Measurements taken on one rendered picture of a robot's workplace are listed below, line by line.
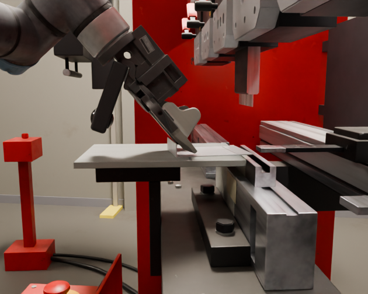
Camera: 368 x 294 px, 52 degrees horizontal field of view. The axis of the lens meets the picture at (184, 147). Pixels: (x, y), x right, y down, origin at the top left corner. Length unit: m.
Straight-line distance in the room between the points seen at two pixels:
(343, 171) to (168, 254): 0.44
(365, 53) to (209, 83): 0.56
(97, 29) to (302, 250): 0.41
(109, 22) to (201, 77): 0.95
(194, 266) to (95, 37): 0.36
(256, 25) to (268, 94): 1.14
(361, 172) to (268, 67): 0.87
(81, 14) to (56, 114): 3.07
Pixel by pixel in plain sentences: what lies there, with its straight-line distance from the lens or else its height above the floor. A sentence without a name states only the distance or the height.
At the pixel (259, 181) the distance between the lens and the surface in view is 0.55.
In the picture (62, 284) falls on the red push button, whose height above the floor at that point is 0.81.
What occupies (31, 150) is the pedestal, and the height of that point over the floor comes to 0.75.
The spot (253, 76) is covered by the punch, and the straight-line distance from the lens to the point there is 0.62.
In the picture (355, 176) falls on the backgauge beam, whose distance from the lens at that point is 0.80.
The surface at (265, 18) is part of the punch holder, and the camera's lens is 0.43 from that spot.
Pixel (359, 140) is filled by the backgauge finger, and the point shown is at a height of 1.02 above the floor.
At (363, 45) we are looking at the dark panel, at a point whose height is 1.24.
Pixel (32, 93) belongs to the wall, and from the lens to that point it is 3.74.
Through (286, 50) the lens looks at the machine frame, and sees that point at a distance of 1.59.
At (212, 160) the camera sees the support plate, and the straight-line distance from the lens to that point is 0.58.
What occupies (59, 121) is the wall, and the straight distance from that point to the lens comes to 3.64.
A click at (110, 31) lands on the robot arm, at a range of 0.59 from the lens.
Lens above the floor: 1.11
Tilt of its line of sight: 9 degrees down
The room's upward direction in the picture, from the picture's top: straight up
